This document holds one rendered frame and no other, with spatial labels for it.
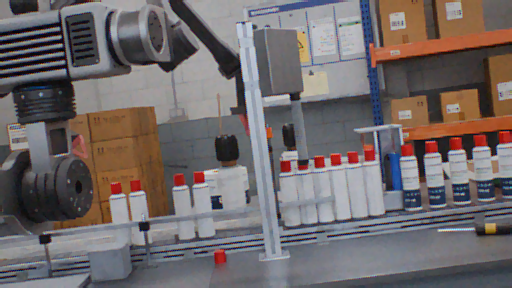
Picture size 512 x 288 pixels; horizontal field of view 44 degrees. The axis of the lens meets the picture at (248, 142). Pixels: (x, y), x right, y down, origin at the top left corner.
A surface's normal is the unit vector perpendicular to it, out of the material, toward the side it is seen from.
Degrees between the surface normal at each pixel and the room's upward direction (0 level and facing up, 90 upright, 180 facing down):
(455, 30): 90
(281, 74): 90
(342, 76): 90
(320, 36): 89
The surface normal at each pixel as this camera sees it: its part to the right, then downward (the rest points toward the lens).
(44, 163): -0.21, 0.08
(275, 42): 0.80, -0.07
